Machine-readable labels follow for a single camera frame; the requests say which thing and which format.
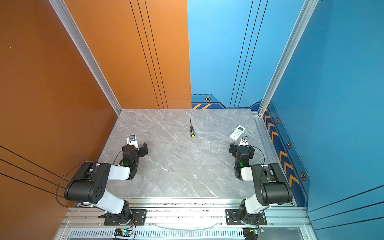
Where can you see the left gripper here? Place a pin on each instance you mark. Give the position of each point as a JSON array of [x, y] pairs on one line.
[[142, 149]]

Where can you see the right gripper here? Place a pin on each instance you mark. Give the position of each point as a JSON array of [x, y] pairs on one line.
[[233, 149]]

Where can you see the white TCL remote control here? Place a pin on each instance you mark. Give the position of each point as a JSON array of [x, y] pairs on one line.
[[237, 133]]

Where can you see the black yellow screwdriver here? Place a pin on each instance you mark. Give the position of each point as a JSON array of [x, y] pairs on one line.
[[192, 132]]

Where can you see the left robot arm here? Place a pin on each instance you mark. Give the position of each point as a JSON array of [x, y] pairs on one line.
[[89, 185]]

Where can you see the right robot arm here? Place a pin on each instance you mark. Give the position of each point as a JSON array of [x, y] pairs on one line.
[[270, 185]]

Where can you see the left green circuit board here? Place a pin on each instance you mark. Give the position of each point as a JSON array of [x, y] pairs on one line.
[[123, 234]]

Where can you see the green circuit board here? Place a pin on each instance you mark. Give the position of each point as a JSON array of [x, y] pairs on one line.
[[252, 233], [123, 234]]

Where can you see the right green circuit board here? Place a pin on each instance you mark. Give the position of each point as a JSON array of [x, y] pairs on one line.
[[252, 233]]

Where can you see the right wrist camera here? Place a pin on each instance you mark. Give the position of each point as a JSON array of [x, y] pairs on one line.
[[244, 141]]

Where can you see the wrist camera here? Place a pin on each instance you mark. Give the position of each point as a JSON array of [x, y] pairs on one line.
[[244, 141], [132, 140]]

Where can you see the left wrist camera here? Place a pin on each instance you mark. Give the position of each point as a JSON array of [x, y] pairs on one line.
[[132, 140]]

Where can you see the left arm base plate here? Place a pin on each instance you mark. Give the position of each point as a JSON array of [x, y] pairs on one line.
[[133, 217]]

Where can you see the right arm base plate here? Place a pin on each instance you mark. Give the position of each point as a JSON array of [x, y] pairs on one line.
[[238, 217]]

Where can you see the aluminium rail frame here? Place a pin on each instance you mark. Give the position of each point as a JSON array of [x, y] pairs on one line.
[[188, 219]]

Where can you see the right aluminium corner post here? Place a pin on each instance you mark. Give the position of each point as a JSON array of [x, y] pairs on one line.
[[295, 37]]

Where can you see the aluminium corner post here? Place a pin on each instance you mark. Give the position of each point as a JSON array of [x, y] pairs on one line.
[[75, 34], [295, 37]]

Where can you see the left aluminium corner post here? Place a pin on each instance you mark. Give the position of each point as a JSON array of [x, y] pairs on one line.
[[75, 34]]

